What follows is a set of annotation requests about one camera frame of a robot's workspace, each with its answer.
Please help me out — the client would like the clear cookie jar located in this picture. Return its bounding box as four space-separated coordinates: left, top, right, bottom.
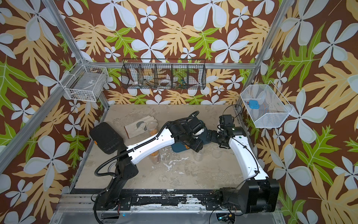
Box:
149 150 161 164
146 120 158 136
193 149 204 161

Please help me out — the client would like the clear jar lid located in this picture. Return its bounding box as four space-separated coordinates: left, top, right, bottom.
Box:
212 149 222 159

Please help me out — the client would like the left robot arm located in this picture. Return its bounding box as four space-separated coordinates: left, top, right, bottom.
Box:
90 111 205 211

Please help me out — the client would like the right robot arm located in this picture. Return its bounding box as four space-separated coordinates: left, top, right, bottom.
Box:
207 113 280 214

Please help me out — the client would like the clear cookie jar front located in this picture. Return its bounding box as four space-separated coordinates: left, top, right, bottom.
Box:
149 150 161 164

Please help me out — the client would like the clear cookie jar back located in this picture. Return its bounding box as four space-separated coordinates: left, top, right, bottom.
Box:
146 120 158 136

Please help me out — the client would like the teal plastic tray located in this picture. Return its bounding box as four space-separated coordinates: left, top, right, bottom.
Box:
171 128 210 153

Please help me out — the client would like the blue object in basket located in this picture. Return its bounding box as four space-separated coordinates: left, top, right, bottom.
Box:
248 100 260 109

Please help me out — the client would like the white mesh basket right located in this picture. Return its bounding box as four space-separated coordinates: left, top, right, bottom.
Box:
240 82 294 129

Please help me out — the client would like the black hard case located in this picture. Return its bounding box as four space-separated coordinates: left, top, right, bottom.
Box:
89 122 127 155

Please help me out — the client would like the black wire basket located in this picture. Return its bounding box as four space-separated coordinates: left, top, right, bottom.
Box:
119 58 207 90

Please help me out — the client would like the white wire basket left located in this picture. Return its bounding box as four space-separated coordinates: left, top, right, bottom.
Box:
61 59 109 102

